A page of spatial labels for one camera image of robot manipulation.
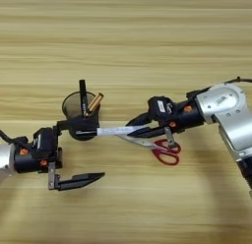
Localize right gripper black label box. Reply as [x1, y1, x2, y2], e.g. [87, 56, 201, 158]
[147, 95, 175, 123]

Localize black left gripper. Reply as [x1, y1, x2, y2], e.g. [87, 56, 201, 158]
[13, 117, 106, 192]

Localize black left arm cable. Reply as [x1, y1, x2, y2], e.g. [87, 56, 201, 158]
[0, 129, 33, 153]

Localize black marker pen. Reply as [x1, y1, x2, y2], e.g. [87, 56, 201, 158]
[79, 79, 90, 118]

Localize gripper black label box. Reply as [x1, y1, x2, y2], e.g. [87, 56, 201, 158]
[147, 95, 175, 123]
[32, 126, 59, 157]

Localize gold metallic pen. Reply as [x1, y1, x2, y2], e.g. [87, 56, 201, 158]
[87, 92, 104, 117]

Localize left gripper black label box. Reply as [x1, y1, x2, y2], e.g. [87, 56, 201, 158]
[32, 126, 59, 157]

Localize white marker with black cap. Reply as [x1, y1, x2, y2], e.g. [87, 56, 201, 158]
[75, 124, 150, 138]

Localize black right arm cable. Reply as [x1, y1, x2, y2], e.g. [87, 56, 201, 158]
[224, 76, 252, 85]

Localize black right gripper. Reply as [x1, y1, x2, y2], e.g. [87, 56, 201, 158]
[125, 98, 206, 150]

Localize black mesh pen cup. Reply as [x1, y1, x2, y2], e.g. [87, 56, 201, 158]
[62, 91, 101, 142]

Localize red handled scissors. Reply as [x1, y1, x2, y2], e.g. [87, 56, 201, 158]
[116, 133, 181, 166]

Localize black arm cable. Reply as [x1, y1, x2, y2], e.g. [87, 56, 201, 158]
[0, 129, 33, 153]
[224, 76, 252, 85]

